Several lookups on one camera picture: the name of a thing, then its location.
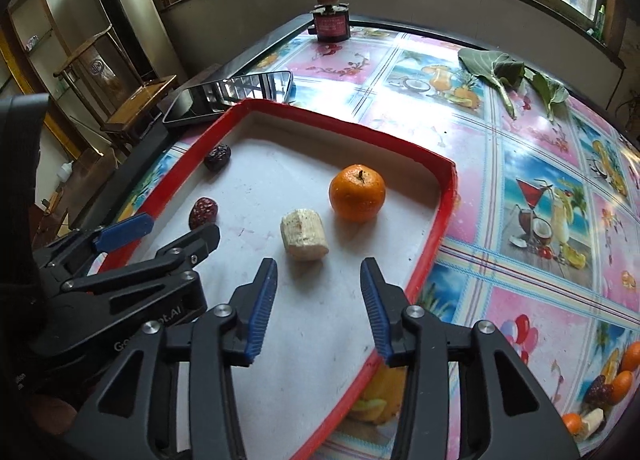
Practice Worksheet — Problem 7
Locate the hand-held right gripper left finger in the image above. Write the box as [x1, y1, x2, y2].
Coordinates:
[65, 257, 279, 460]

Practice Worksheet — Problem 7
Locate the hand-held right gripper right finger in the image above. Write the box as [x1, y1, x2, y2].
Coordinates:
[360, 257, 581, 460]

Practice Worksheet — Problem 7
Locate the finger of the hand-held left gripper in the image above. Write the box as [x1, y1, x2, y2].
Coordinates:
[59, 223, 221, 294]
[34, 213, 155, 277]

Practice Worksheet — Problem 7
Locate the red rimmed white tray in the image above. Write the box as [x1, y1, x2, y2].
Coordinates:
[97, 99, 460, 460]

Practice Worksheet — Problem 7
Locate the wooden chair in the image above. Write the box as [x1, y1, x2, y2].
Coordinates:
[52, 25, 179, 147]

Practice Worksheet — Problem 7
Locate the black smartphone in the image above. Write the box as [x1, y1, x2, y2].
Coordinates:
[161, 71, 296, 128]

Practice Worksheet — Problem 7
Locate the wooden shelf cabinet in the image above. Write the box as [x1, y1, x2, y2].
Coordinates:
[0, 0, 86, 161]

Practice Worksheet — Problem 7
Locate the fruit printed plastic tablecloth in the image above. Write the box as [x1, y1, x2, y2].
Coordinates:
[115, 15, 640, 460]

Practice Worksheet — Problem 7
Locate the tall silver appliance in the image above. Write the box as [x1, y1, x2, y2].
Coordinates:
[40, 0, 187, 91]

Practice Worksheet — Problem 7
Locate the dark red bottle with cork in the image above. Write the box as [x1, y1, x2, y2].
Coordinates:
[307, 0, 351, 44]

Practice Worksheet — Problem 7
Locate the green vegetable leaf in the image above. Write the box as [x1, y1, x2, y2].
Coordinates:
[524, 69, 571, 122]
[457, 47, 527, 120]

